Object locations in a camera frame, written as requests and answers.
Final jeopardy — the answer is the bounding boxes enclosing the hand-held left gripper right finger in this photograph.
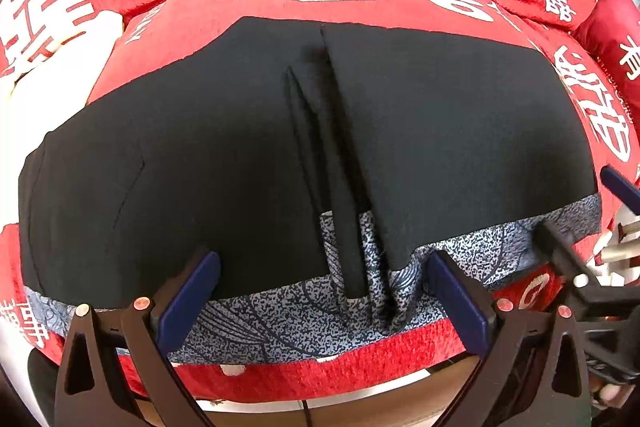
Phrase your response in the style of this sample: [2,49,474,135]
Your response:
[427,251,593,427]

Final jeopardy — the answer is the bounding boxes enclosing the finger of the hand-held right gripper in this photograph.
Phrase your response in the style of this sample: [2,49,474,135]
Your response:
[535,221,600,303]
[600,166,640,212]

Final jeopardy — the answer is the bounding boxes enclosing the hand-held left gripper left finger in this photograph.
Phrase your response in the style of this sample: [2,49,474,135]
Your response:
[52,249,221,427]

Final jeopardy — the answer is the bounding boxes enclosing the black pants with patterned trim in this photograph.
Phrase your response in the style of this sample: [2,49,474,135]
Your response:
[19,17,603,365]

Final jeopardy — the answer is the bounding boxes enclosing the red printed blanket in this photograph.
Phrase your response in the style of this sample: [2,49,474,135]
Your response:
[0,0,640,403]

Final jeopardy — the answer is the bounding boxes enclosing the brown leather seat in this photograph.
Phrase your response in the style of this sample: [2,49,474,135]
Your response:
[200,372,451,427]

